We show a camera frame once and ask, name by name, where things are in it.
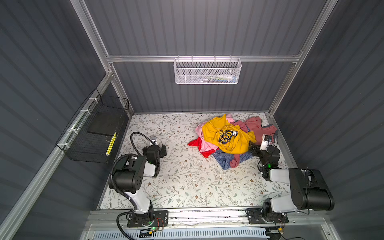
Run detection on yellow printed t-shirt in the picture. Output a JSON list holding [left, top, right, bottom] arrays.
[[202, 115, 257, 155]]

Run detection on blue checkered shirt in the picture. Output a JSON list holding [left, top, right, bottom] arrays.
[[212, 149, 253, 170]]

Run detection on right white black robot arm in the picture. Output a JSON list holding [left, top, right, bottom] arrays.
[[249, 143, 335, 224]]

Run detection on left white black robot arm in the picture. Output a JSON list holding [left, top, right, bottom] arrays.
[[108, 143, 167, 220]]

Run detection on maroon cloth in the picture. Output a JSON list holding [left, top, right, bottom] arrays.
[[230, 117, 278, 168]]

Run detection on red cloth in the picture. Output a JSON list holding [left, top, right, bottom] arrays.
[[188, 138, 218, 158]]

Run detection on pink cloth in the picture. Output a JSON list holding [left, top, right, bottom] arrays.
[[196, 114, 239, 153]]

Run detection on floral table mat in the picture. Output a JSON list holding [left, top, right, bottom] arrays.
[[99, 112, 291, 210]]

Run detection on yellow marker pen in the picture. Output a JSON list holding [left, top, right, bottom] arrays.
[[106, 132, 118, 156]]

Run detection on white perforated vent strip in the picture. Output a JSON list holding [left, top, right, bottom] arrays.
[[92, 227, 270, 240]]

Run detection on items in white basket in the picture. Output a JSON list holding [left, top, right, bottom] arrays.
[[199, 75, 238, 84]]

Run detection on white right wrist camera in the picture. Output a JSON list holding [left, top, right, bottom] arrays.
[[260, 135, 273, 151]]

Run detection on left black corrugated cable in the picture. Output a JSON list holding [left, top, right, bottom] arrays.
[[108, 131, 157, 240]]

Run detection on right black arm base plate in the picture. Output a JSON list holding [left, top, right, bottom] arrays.
[[245, 208, 289, 225]]

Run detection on black wire basket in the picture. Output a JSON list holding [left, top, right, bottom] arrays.
[[56, 89, 130, 164]]

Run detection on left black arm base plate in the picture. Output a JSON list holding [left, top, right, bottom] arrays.
[[127, 211, 169, 228]]

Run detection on white wire mesh basket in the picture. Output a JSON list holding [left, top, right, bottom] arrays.
[[173, 57, 242, 85]]

